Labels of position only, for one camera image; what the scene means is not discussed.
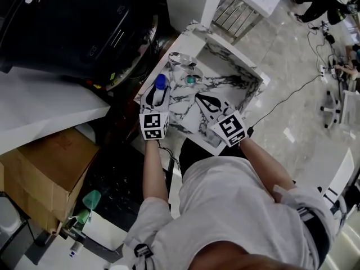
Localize white power strip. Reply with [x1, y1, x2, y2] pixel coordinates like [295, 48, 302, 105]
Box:
[319, 65, 337, 77]

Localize white marble sink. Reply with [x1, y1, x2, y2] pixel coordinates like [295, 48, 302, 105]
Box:
[133, 21, 271, 156]

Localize blue-capped clear bottle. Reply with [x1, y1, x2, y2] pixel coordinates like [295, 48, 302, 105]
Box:
[153, 74, 170, 105]

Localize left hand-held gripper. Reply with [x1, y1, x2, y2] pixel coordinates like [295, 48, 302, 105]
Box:
[138, 84, 172, 142]

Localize dark grey appliance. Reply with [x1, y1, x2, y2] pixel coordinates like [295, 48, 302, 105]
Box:
[0, 192, 62, 270]

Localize person's right forearm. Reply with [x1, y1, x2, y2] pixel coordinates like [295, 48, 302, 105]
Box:
[238, 138, 296, 200]

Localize person's grey shirt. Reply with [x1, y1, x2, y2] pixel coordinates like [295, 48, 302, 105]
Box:
[123, 156, 337, 270]

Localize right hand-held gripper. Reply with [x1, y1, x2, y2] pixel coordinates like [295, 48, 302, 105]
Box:
[195, 92, 249, 149]

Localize white tube blue cap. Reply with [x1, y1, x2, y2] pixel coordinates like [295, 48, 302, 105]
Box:
[69, 239, 84, 259]

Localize white rectangular basin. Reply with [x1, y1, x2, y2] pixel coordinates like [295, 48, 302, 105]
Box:
[81, 211, 133, 253]

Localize black floor cable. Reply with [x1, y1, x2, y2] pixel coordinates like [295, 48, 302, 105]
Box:
[247, 74, 323, 129]

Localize green cup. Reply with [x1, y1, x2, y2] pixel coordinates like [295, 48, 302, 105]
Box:
[75, 209, 91, 225]
[82, 189, 102, 209]

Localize person's left forearm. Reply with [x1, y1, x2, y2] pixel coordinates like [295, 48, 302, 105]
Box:
[142, 139, 170, 201]

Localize brown cardboard box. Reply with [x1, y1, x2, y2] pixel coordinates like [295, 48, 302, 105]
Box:
[0, 127, 101, 235]

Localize large black machine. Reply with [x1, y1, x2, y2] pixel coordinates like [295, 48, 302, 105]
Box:
[0, 0, 169, 91]

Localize white office chair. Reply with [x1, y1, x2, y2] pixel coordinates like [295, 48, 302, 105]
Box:
[320, 90, 360, 131]

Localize chrome faucet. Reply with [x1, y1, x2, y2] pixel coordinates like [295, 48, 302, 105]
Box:
[168, 51, 203, 77]

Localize white desk panel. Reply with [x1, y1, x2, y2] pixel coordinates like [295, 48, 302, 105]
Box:
[317, 147, 356, 205]

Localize black strap buckle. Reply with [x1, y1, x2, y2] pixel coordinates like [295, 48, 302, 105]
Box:
[133, 242, 154, 260]

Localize person's black trousers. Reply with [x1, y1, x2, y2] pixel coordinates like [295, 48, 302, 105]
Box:
[178, 138, 249, 177]

